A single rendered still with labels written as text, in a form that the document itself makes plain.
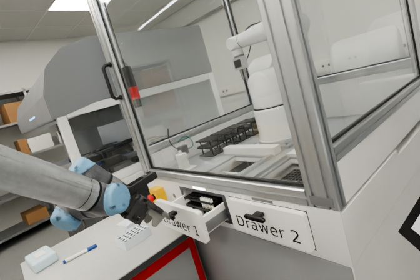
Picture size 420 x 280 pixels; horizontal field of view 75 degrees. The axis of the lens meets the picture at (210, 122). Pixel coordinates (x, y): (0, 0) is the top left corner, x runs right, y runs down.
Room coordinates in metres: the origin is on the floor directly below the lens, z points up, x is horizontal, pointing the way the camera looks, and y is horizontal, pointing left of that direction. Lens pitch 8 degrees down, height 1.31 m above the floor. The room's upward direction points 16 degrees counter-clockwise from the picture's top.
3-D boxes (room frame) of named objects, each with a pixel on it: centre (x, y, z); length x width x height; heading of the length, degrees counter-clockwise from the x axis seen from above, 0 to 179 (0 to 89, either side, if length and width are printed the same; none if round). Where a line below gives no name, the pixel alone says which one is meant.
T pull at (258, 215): (0.75, -0.05, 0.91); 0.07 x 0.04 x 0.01; 38
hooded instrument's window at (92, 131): (2.56, 0.92, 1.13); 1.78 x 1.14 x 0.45; 38
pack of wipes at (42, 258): (1.15, 0.89, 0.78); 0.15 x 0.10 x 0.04; 45
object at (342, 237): (1.28, -0.28, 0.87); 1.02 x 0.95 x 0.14; 38
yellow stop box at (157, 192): (1.26, 0.34, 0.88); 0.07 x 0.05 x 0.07; 38
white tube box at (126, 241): (1.11, 0.45, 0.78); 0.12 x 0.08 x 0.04; 134
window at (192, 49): (1.00, 0.07, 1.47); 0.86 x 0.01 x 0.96; 38
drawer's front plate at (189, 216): (0.95, 0.20, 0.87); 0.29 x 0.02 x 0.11; 38
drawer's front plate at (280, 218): (0.76, -0.08, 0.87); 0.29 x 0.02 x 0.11; 38
